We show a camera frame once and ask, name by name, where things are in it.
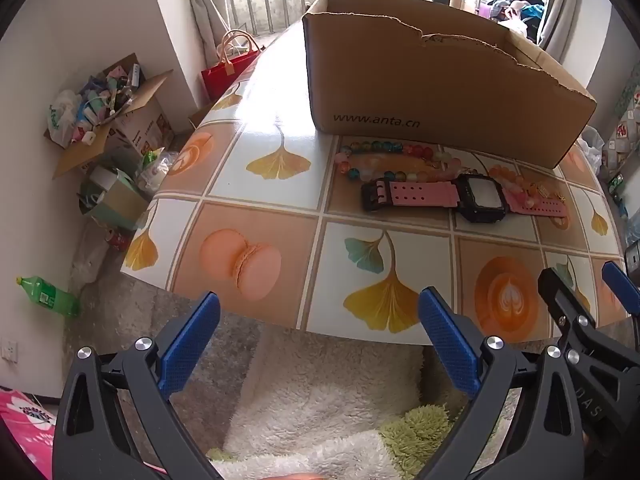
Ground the red gift bag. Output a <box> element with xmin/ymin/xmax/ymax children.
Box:
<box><xmin>201</xmin><ymin>30</ymin><xmax>263</xmax><ymax>103</ymax></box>

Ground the small gold earring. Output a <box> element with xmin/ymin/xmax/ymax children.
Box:
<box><xmin>534</xmin><ymin>182</ymin><xmax>567</xmax><ymax>206</ymax></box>

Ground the pink bead bracelet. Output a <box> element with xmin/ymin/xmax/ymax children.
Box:
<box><xmin>487</xmin><ymin>164</ymin><xmax>538</xmax><ymax>206</ymax></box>

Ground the pink and black wristwatch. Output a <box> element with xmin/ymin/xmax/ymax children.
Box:
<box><xmin>361</xmin><ymin>172</ymin><xmax>571</xmax><ymax>225</ymax></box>

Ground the white fleece garment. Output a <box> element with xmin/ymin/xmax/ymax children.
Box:
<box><xmin>205</xmin><ymin>330</ymin><xmax>468</xmax><ymax>480</ymax></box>

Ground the white plastic bag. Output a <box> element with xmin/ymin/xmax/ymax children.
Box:
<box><xmin>47</xmin><ymin>90</ymin><xmax>83</xmax><ymax>148</ymax></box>
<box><xmin>135</xmin><ymin>147</ymin><xmax>181</xmax><ymax>196</ymax></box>
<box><xmin>579</xmin><ymin>126</ymin><xmax>606</xmax><ymax>173</ymax></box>

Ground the pile of clothes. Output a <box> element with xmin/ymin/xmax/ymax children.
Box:
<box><xmin>482</xmin><ymin>0</ymin><xmax>548</xmax><ymax>36</ymax></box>

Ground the brown cardboard box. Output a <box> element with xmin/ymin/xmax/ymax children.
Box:
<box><xmin>301</xmin><ymin>0</ymin><xmax>598</xmax><ymax>170</ymax></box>

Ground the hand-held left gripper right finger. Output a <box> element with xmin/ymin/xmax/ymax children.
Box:
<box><xmin>417</xmin><ymin>287</ymin><xmax>586</xmax><ymax>480</ymax></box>

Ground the multicoloured bead bracelet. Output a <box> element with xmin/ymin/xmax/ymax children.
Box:
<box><xmin>336</xmin><ymin>141</ymin><xmax>463</xmax><ymax>183</ymax></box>

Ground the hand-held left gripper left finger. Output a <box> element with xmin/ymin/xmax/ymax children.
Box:
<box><xmin>52</xmin><ymin>291</ymin><xmax>223</xmax><ymax>480</ymax></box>

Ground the green plastic bottle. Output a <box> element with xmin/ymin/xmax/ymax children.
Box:
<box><xmin>15</xmin><ymin>275</ymin><xmax>81</xmax><ymax>318</ymax></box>

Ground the teal paper box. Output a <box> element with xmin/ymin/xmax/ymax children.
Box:
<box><xmin>80</xmin><ymin>165</ymin><xmax>151</xmax><ymax>231</ymax></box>

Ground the clear plastic bag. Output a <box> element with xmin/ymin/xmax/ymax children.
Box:
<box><xmin>622</xmin><ymin>200</ymin><xmax>640</xmax><ymax>246</ymax></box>

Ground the pink printed blanket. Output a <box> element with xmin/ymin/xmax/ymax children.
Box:
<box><xmin>0</xmin><ymin>385</ymin><xmax>56</xmax><ymax>480</ymax></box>

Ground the cardboard box of clutter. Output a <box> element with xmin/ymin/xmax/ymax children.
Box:
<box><xmin>44</xmin><ymin>52</ymin><xmax>176</xmax><ymax>178</ymax></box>

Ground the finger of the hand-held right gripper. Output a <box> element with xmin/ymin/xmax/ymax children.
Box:
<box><xmin>537</xmin><ymin>267</ymin><xmax>608</xmax><ymax>361</ymax></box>
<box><xmin>601</xmin><ymin>260</ymin><xmax>640</xmax><ymax>351</ymax></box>

